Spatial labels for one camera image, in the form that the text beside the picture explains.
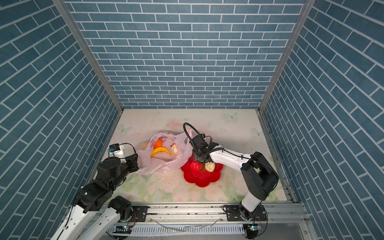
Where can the pink plastic bag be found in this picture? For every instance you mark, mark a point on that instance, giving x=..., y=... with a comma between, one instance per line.
x=162, y=162

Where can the beige fake bun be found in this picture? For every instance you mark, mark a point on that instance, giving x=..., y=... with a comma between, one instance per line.
x=174, y=149
x=210, y=167

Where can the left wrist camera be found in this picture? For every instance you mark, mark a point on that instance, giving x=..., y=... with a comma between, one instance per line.
x=116, y=150

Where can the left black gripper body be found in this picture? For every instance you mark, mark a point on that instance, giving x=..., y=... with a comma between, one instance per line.
x=131, y=167

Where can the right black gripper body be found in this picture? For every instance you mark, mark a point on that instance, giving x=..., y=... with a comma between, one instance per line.
x=197, y=154

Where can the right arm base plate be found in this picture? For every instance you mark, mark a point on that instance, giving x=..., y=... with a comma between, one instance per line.
x=236, y=213

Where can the red flower-shaped plate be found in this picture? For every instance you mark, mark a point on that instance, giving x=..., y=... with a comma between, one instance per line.
x=203, y=178

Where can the aluminium front rail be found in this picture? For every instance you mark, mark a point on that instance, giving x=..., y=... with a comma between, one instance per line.
x=209, y=213

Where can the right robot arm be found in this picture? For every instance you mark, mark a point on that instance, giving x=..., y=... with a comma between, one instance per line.
x=260, y=177

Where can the orange fake tangerine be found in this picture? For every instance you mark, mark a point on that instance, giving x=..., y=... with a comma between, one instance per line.
x=158, y=144

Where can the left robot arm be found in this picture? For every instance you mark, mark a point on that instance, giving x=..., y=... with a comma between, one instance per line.
x=111, y=173

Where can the yellow fake pepper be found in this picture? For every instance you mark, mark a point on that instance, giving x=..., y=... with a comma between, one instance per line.
x=160, y=150

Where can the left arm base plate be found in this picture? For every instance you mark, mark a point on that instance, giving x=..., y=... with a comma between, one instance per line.
x=139, y=214

